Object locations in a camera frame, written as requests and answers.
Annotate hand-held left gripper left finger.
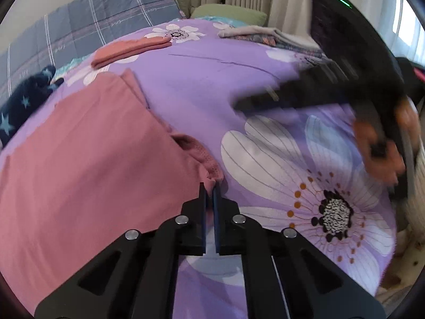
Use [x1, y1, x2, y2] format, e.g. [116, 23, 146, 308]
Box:
[34, 183, 208, 319]

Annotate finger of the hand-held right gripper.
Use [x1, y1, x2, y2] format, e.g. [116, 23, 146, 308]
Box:
[232, 68, 337, 111]

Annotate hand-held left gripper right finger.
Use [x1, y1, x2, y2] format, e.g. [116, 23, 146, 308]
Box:
[212, 183, 386, 319]

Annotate pink long-sleeve shirt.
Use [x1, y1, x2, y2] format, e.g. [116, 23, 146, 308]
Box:
[0, 68, 224, 306]

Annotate folded white patterned clothes stack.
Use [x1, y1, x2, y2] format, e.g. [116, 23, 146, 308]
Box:
[217, 25, 333, 62]

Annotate folded salmon clothes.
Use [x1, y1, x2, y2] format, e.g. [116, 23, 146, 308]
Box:
[91, 36, 172, 70]

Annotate person's right hand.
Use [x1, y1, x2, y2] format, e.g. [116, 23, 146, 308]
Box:
[352, 98, 419, 185]

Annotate purple floral bed sheet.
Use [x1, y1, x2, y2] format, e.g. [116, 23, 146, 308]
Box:
[0, 15, 399, 319]

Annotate cream curtain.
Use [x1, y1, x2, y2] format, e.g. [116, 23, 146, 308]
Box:
[176, 0, 425, 57]

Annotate green pillow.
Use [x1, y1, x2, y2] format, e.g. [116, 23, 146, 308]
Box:
[191, 3, 268, 27]

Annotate green padded headboard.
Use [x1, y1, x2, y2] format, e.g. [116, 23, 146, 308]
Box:
[172, 0, 195, 19]

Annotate blue plaid quilt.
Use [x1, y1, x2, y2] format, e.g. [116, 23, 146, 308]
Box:
[0, 0, 186, 107]

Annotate navy star-print garment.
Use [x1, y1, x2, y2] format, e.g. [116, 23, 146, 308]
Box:
[0, 65, 65, 147]

